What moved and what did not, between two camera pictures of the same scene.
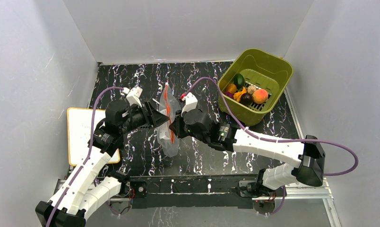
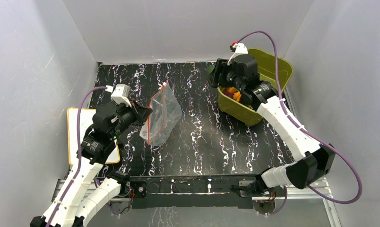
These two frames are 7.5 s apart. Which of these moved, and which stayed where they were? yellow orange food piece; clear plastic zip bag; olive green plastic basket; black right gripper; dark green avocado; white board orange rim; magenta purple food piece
Moved: clear plastic zip bag; dark green avocado; black right gripper
Stayed: olive green plastic basket; magenta purple food piece; yellow orange food piece; white board orange rim
